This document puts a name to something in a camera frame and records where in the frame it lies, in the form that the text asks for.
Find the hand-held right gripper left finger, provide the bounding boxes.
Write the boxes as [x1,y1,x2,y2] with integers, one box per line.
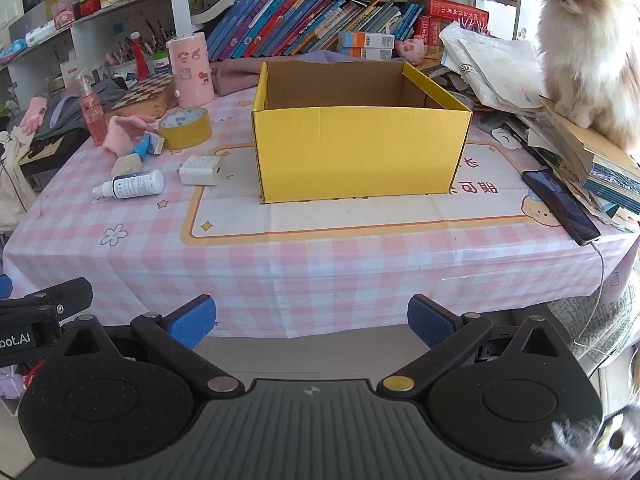
[47,294,246,403]

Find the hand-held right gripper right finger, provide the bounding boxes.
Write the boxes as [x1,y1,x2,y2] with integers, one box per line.
[376,294,573,402]

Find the white plastic bottle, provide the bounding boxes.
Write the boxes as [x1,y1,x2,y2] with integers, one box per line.
[91,170,165,200]

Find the white charger adapter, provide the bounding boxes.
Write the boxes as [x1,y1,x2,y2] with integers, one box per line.
[178,154,224,187]

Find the white charger plug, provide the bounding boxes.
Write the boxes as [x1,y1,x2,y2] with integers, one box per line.
[110,154,143,178]

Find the pink knit glove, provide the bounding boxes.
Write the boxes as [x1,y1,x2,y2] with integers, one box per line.
[102,114,158,156]
[25,96,48,133]

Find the yellow cardboard box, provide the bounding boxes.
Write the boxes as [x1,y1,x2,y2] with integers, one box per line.
[251,60,473,205]

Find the yellow tape roll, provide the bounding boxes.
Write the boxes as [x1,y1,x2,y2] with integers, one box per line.
[158,107,213,151]

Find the purple backpack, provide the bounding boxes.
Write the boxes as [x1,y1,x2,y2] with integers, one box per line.
[0,365,31,401]

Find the cream canvas bag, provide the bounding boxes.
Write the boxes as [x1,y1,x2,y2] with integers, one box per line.
[0,127,38,233]

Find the black electronic keyboard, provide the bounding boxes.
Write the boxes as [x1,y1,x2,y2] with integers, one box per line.
[20,127,91,176]

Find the grey printed cushion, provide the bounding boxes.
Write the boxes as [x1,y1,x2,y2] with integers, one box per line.
[547,285,640,361]

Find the black smartphone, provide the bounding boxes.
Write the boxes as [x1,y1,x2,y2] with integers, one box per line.
[521,169,601,247]

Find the grey cloth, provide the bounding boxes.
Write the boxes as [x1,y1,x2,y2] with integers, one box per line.
[10,77,128,143]

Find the grey fluffy pompom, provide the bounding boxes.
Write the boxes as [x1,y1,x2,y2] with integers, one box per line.
[530,402,640,468]

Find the pink spray bottle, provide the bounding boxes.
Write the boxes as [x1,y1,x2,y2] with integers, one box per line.
[75,72,108,147]

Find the stack of books and papers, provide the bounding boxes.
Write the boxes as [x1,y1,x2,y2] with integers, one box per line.
[517,100,640,233]

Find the wooden chess board box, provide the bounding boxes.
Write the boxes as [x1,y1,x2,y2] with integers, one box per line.
[112,74,177,118]

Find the dusty pink cloth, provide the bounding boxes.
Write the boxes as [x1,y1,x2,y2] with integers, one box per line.
[210,57,266,96]

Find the pink humidifier with stickers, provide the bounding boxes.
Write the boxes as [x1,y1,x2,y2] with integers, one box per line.
[166,32,215,109]

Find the white wipes pack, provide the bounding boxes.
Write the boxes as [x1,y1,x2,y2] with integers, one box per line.
[25,21,63,47]

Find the bunch of pens in holder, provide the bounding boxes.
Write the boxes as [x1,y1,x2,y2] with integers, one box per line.
[107,20,166,66]

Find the red tassel ornament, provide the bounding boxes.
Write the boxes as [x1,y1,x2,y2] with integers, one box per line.
[129,31,147,78]

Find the silver box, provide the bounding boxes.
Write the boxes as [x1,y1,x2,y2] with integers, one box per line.
[7,2,56,36]

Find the pink pig plush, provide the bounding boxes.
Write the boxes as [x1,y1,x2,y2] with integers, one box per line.
[395,35,426,65]

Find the orange white carton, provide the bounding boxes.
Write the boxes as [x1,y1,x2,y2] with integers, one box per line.
[340,46,395,61]
[338,31,396,49]

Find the pink printed box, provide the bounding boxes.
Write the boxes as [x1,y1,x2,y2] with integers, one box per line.
[50,2,76,28]

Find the fluffy orange white cat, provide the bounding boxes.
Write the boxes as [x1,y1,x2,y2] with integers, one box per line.
[534,0,640,153]

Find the red thick book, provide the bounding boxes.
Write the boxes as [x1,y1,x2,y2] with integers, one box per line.
[422,0,490,21]

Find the row of colourful books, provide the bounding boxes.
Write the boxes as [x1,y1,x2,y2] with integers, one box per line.
[205,0,426,61]

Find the white shelf unit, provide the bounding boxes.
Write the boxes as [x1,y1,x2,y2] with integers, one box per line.
[0,0,526,96]

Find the white charging cable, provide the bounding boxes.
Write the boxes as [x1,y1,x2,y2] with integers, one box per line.
[572,241,608,356]

